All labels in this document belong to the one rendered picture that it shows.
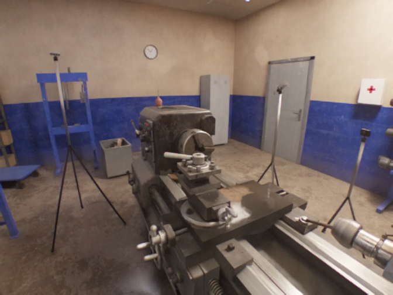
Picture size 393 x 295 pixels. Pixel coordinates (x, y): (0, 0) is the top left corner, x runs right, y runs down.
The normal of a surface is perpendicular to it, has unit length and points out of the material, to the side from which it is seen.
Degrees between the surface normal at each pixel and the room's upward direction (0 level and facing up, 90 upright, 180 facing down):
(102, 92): 90
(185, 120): 90
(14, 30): 90
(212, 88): 90
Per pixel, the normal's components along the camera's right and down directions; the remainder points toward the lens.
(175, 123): 0.46, 0.26
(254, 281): -0.52, -0.69
